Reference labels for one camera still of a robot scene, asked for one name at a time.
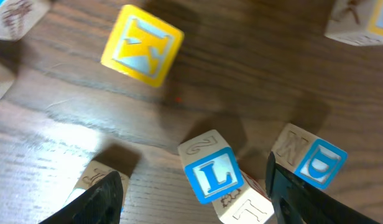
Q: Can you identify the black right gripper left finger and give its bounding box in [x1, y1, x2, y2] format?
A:
[40, 171, 124, 224]

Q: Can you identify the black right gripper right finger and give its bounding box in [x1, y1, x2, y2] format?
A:
[265, 152, 379, 224]

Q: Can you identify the blue L wooden block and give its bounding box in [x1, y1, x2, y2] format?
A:
[177, 129, 244, 204]

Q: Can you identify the plain L green-sided block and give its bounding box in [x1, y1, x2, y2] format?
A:
[212, 171, 274, 224]

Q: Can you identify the blue D block near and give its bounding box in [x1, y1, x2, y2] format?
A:
[272, 123, 348, 190]

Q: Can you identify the blue P wooden block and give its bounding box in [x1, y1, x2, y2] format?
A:
[62, 160, 130, 215]

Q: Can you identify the yellow hammer picture block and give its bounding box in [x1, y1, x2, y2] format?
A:
[101, 4, 184, 87]

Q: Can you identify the yellow 8 wooden block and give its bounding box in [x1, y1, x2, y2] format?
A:
[325, 0, 383, 46]

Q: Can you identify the blue T wooden block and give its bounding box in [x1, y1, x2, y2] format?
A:
[0, 0, 52, 41]

